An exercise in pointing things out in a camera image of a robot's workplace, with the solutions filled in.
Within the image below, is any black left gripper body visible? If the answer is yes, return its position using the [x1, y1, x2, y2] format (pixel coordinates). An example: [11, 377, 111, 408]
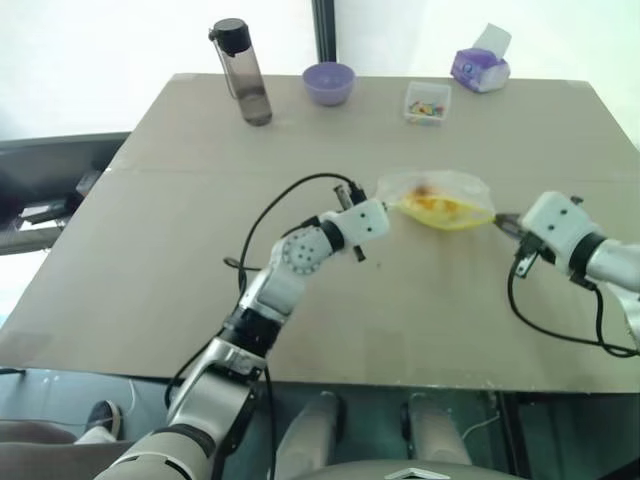
[332, 181, 370, 264]

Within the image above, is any grey robot leg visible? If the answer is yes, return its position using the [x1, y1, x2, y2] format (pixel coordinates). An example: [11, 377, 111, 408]
[399, 392, 474, 471]
[277, 391, 347, 474]

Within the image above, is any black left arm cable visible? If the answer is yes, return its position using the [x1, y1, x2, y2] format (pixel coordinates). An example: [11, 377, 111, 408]
[164, 173, 365, 480]

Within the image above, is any clear box of colourful bits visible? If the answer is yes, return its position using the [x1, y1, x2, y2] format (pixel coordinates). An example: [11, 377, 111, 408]
[403, 80, 453, 127]

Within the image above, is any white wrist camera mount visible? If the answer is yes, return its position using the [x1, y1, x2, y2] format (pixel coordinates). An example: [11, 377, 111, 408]
[521, 191, 604, 259]
[319, 197, 392, 250]

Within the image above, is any black side desk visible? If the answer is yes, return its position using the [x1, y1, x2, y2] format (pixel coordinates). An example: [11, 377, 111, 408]
[0, 132, 134, 256]

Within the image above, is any brown trouser leg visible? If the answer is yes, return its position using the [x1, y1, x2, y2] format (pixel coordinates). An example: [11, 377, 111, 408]
[0, 418, 151, 480]

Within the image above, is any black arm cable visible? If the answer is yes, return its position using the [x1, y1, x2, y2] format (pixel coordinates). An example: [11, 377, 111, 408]
[507, 249, 640, 359]
[164, 173, 365, 480]

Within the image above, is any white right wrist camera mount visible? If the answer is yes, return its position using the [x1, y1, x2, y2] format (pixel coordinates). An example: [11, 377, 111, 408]
[521, 191, 604, 259]

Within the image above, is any purple plastic bowl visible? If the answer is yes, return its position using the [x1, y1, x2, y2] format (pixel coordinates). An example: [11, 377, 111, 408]
[301, 62, 357, 108]

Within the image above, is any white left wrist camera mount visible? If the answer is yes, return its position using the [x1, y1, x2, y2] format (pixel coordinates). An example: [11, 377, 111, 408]
[319, 197, 392, 250]

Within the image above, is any purple tissue pack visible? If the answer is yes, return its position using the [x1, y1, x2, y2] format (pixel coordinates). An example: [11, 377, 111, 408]
[452, 22, 513, 95]

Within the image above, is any black table leg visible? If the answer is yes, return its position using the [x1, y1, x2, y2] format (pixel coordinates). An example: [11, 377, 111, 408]
[499, 392, 532, 480]

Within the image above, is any grey bottle with black lid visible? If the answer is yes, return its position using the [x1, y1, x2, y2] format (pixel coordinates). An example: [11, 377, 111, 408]
[208, 18, 274, 127]

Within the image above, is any clear yellow plastic bag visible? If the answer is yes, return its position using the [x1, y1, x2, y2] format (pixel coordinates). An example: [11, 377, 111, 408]
[375, 167, 497, 234]

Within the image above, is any black vertical post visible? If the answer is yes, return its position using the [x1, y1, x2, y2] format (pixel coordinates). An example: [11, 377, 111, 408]
[310, 0, 337, 64]

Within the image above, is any grey robot torso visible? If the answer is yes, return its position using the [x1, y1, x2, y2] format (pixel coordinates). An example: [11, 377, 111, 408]
[299, 462, 506, 480]

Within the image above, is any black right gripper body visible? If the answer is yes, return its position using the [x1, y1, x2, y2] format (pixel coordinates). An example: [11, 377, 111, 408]
[513, 232, 545, 280]

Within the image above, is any round golden bread bun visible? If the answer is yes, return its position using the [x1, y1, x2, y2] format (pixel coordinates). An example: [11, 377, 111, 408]
[402, 184, 481, 229]

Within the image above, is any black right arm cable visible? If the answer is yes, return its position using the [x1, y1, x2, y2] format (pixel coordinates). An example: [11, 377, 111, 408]
[507, 249, 640, 359]

